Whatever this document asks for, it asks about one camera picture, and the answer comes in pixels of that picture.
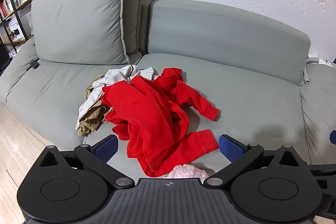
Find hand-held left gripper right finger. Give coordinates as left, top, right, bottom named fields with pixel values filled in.
left=204, top=134, right=305, bottom=189

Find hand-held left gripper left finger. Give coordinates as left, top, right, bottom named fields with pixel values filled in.
left=33, top=134, right=134, bottom=189

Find red sweater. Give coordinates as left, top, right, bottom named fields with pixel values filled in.
left=102, top=74, right=219, bottom=178

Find khaki garment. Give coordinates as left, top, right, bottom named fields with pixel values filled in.
left=77, top=74, right=113, bottom=136

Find pink fluffy cloth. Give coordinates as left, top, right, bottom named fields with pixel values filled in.
left=164, top=164, right=210, bottom=179

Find grey sofa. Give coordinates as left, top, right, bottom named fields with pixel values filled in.
left=0, top=0, right=336, bottom=180

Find red pants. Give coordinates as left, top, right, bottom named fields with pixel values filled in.
left=154, top=67, right=221, bottom=121

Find white grey garment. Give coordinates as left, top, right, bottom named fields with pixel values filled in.
left=76, top=64, right=158, bottom=131

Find large grey cushion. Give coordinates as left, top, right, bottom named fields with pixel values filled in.
left=31, top=0, right=130, bottom=65

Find small grey cushion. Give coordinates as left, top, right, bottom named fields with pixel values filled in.
left=122, top=0, right=145, bottom=55

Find white box appliance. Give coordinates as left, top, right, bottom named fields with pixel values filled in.
left=5, top=15, right=24, bottom=41

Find wooden metal bookshelf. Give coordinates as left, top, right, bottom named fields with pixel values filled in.
left=0, top=0, right=42, bottom=75

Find white hose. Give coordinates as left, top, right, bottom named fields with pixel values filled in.
left=303, top=55, right=334, bottom=84

